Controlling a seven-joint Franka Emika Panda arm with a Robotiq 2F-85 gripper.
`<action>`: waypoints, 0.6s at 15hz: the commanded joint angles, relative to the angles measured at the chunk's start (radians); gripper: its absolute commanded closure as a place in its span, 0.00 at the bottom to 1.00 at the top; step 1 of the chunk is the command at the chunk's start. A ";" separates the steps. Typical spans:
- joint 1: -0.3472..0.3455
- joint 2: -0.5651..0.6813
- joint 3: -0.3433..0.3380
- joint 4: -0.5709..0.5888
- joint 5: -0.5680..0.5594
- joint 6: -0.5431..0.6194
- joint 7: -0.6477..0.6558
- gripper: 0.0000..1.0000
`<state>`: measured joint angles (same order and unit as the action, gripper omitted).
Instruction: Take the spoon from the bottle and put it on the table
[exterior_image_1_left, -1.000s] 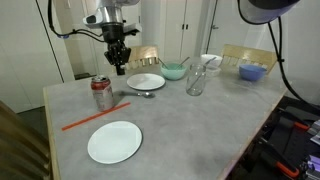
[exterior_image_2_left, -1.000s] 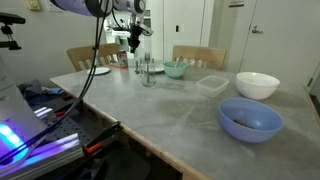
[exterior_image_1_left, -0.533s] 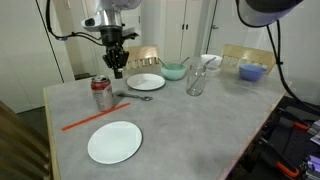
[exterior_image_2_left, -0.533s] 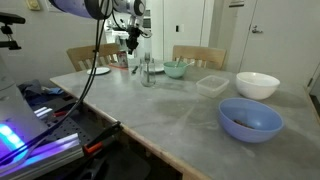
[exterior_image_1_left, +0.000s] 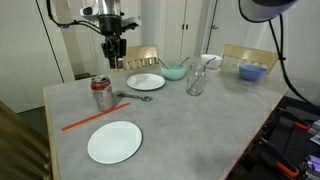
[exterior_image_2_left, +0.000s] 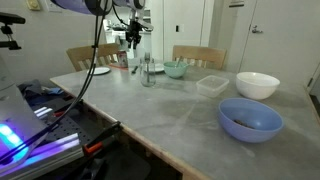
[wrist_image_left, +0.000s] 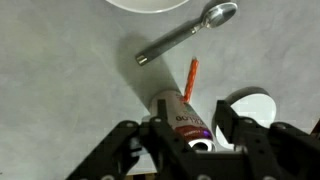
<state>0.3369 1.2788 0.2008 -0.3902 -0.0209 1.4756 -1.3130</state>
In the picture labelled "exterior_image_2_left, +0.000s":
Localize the dark sign above door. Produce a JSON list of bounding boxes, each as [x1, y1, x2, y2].
[[229, 0, 246, 8]]

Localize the grey robot pedestal with lights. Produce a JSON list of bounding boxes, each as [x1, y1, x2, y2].
[[0, 54, 84, 178]]

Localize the white narrow door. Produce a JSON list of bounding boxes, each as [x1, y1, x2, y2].
[[163, 0, 206, 63]]

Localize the silver metal fork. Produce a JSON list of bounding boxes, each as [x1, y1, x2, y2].
[[143, 52, 152, 84]]

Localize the teal bowl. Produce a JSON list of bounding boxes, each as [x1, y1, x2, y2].
[[162, 61, 189, 80]]

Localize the brown food bits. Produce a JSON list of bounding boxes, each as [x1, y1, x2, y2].
[[233, 118, 256, 130]]

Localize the blue plastic bowl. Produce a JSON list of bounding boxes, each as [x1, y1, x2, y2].
[[217, 97, 285, 144]]

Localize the beige wall thermostat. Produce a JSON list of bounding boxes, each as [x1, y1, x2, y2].
[[25, 0, 42, 11]]

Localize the white door with lever handle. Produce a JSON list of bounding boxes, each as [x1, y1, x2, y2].
[[239, 0, 320, 88]]

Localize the silver door lever handle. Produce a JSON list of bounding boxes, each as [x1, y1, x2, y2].
[[251, 24, 264, 35]]

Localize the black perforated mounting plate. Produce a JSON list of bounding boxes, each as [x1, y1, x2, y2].
[[44, 111, 104, 149]]

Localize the light wooden chair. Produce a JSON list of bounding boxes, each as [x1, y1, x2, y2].
[[172, 45, 228, 71], [65, 43, 121, 73]]

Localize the black clamp with orange handle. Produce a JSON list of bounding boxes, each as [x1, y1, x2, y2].
[[83, 120, 123, 158]]

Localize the silver metal utensil handle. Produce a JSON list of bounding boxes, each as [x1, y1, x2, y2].
[[174, 55, 184, 69]]

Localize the clear glass jar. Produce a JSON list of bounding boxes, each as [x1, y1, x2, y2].
[[139, 57, 157, 88]]

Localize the black camera on mount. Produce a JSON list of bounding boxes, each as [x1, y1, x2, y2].
[[0, 12, 27, 51]]

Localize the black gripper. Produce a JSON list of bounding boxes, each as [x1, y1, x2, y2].
[[125, 20, 144, 51]]

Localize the white bowl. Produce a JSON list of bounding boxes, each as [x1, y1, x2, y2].
[[235, 71, 281, 101]]

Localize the white round plate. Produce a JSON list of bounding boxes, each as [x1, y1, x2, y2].
[[87, 66, 111, 76], [146, 62, 166, 74]]

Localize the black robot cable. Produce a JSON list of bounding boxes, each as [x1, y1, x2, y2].
[[0, 0, 116, 165]]

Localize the clear plastic food container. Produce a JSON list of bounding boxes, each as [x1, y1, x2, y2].
[[195, 74, 230, 99]]

